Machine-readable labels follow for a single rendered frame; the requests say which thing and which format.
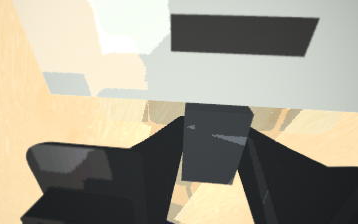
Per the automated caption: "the dark grey two-prong plug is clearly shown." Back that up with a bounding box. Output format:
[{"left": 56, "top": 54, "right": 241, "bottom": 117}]
[{"left": 181, "top": 102, "right": 254, "bottom": 186}]

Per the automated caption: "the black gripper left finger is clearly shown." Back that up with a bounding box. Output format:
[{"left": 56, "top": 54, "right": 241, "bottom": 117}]
[{"left": 26, "top": 116, "right": 184, "bottom": 224}]

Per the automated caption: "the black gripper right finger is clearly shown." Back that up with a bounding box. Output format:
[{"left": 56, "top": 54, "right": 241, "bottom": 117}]
[{"left": 238, "top": 127, "right": 358, "bottom": 224}]

